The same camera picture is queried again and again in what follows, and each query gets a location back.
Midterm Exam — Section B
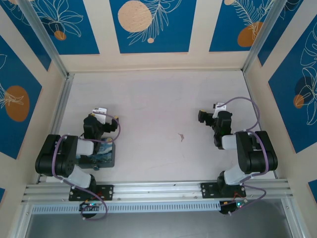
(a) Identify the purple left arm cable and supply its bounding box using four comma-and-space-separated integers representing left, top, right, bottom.
52, 113, 121, 221

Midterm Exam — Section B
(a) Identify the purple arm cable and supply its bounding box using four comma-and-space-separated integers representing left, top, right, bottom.
217, 97, 270, 217
52, 113, 121, 221

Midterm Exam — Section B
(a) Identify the blue floral wall panel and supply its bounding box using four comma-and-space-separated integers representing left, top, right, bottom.
209, 0, 276, 53
109, 0, 198, 54
268, 23, 317, 155
0, 34, 43, 160
23, 0, 101, 56

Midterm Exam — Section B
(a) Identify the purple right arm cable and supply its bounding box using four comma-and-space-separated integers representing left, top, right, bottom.
217, 97, 270, 217

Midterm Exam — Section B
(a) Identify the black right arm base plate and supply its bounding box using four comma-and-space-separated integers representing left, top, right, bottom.
200, 182, 247, 199

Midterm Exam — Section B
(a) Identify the aluminium table side rail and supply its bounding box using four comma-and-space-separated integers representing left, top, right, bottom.
36, 73, 75, 184
242, 71, 280, 179

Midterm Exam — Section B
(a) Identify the grey slotted cable duct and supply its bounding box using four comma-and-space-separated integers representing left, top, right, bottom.
31, 201, 222, 215

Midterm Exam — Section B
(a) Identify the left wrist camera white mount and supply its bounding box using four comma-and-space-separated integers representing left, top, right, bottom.
91, 107, 108, 124

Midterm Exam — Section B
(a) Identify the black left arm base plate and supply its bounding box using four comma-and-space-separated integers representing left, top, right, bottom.
68, 184, 114, 202

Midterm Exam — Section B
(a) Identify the aluminium mounting rail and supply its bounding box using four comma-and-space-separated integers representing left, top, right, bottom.
21, 178, 295, 204

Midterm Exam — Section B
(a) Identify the grey metal shelf sheet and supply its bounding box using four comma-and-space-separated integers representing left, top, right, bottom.
23, 198, 295, 238

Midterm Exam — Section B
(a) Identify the aluminium frame post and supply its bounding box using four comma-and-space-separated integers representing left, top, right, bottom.
242, 0, 285, 74
17, 0, 69, 78

